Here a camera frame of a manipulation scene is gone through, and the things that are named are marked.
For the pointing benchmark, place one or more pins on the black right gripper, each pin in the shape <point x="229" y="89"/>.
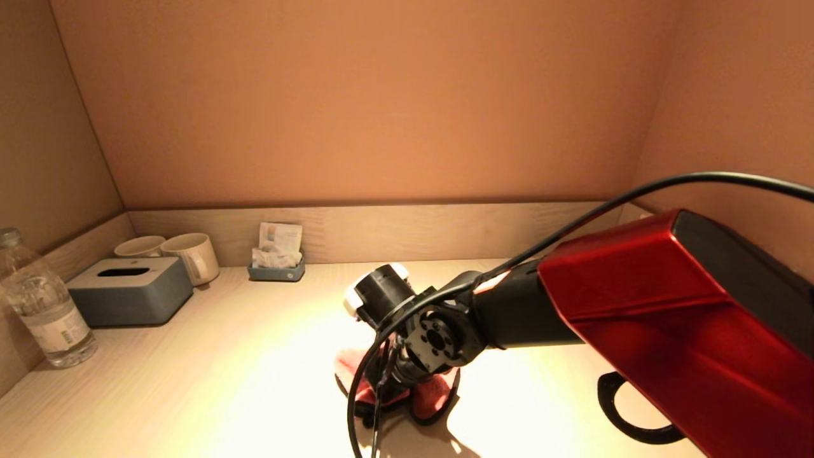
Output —
<point x="400" y="372"/>

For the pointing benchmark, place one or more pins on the clear plastic water bottle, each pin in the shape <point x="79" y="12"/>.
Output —
<point x="44" y="312"/>

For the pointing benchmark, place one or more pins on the crumpled white sachet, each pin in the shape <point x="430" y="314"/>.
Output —
<point x="274" y="259"/>

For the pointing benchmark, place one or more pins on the white ceramic mug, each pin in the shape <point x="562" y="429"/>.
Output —
<point x="138" y="247"/>
<point x="191" y="254"/>

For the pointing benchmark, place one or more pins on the red and black right arm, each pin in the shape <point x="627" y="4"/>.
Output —
<point x="668" y="318"/>

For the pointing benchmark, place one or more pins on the flat white tea sachet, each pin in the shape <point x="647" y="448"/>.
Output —
<point x="280" y="236"/>

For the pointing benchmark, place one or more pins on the red cloth with black trim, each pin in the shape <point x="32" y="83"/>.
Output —
<point x="432" y="394"/>

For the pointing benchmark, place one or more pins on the grey tissue box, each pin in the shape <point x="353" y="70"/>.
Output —
<point x="128" y="299"/>

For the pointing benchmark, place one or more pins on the small grey sachet tray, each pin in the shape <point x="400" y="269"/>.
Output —
<point x="275" y="274"/>

